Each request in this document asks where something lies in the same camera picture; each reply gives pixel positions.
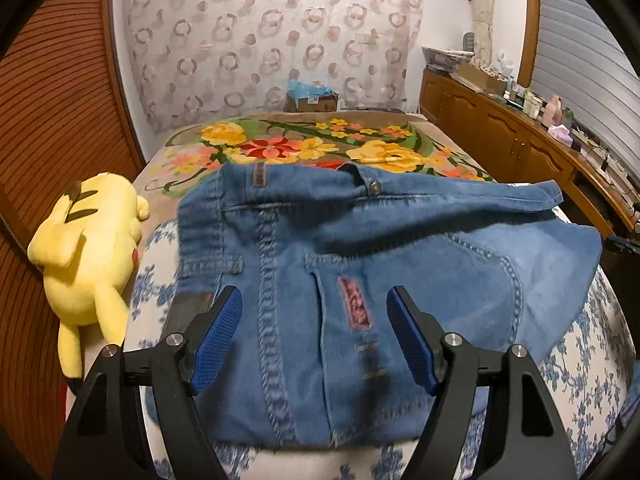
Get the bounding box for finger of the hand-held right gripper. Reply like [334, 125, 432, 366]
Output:
[605, 234, 640, 262]

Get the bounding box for blue plastic bag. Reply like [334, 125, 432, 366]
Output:
[287, 79, 336, 98]

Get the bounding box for wooden sideboard cabinet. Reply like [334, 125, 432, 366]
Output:
[419, 67, 640, 241]

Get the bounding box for brown ribbed wardrobe door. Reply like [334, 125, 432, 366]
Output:
[0, 0, 147, 480]

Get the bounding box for cardboard box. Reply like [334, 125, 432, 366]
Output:
[285, 87, 341, 113]

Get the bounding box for brown flowered blanket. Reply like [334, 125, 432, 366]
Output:
[132, 112, 498, 221]

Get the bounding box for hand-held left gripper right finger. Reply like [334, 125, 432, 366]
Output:
[386, 285, 581, 480]

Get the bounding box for white blue floral bedsheet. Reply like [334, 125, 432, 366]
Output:
[122, 180, 636, 480]

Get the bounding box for blue denim pants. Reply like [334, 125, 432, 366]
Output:
[175, 161, 603, 451]

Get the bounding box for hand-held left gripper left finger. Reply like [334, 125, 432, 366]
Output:
[52, 285, 244, 480]

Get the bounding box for grey window shutter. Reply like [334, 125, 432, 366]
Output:
[532, 0, 640, 171]

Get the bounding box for yellow plush toy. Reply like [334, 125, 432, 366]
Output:
[27, 171, 151, 395]

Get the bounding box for ring patterned curtain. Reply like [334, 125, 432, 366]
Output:
[112, 0, 426, 136]

